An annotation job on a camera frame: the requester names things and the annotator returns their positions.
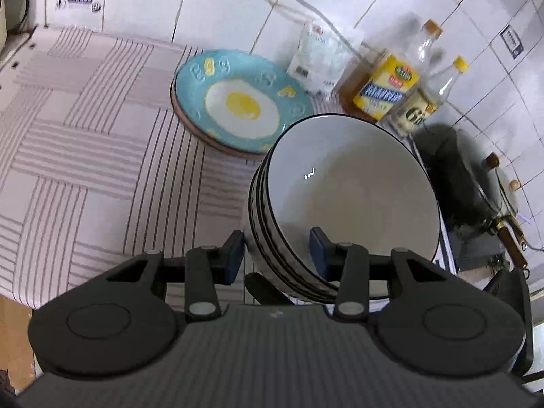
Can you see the white plastic seasoning bag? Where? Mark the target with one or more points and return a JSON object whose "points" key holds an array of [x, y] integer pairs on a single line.
{"points": [[318, 55]]}

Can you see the clear bottle with cork cap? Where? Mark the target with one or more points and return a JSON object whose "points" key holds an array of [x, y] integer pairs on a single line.
{"points": [[423, 51]]}

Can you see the wooden cabinet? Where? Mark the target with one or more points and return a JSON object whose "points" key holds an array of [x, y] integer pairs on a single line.
{"points": [[17, 340]]}

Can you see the striped tablecloth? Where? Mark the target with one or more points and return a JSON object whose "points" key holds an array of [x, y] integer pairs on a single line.
{"points": [[85, 157]]}

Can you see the wall notice sticker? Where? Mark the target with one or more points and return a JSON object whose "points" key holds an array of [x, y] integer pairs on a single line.
{"points": [[512, 42]]}

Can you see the white bowl with black rim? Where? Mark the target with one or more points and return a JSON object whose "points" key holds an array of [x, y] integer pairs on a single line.
{"points": [[260, 225], [352, 187], [248, 238]]}

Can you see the glass lid with wooden knob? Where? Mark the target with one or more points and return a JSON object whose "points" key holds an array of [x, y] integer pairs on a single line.
{"points": [[508, 195]]}

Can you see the blue egg print plate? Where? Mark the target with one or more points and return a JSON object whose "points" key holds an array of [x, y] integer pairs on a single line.
{"points": [[238, 102]]}

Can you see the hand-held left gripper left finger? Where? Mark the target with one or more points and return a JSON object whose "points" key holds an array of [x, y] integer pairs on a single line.
{"points": [[234, 259]]}

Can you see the clear bottle with yellow cap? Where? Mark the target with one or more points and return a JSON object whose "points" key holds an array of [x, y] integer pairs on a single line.
{"points": [[414, 114]]}

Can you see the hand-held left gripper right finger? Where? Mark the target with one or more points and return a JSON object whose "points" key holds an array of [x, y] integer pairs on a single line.
{"points": [[319, 246]]}

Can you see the yellow label cooking wine bottle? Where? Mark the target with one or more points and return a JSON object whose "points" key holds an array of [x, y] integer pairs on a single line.
{"points": [[382, 89]]}

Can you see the gas stove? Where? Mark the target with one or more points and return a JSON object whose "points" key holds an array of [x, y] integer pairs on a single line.
{"points": [[476, 246]]}

